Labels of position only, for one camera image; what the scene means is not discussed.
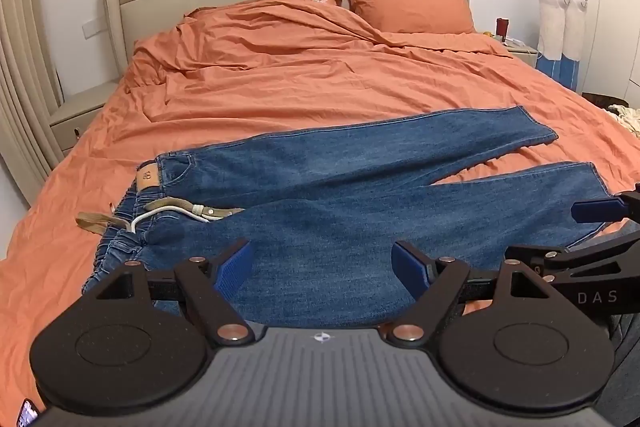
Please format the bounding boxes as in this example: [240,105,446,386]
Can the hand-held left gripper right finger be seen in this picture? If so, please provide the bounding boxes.
[382,241,553,348]

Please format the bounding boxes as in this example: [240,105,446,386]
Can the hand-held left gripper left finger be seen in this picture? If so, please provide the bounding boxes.
[82,239,253,348]

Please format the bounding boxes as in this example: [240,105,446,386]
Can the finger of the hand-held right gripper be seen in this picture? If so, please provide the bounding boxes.
[571,189,640,224]
[505,229,640,280]

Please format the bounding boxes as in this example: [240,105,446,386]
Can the blue denim pants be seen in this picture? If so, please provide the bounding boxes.
[82,106,618,328]

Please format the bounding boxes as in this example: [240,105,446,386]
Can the white crumpled cloth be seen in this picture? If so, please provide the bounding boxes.
[607,103,640,138]

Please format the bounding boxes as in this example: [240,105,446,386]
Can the tan fabric belt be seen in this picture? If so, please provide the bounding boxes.
[75,196,246,235]

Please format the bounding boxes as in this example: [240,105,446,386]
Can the beige nightstand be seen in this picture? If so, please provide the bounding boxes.
[49,79,121,152]
[492,34,543,70]

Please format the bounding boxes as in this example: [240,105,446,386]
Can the white alpaca plush toy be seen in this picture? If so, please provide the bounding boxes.
[562,0,588,90]
[536,0,573,80]

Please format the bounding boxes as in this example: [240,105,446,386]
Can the orange duvet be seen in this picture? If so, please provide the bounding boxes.
[0,0,640,427]

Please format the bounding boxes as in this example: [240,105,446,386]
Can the smartphone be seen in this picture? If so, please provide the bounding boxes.
[16,399,41,427]

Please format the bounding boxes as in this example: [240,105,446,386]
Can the orange embroidered pillow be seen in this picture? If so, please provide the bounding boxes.
[337,0,476,35]
[240,0,346,15]

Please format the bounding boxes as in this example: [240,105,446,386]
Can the beige curtain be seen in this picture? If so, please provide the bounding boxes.
[0,0,66,202]

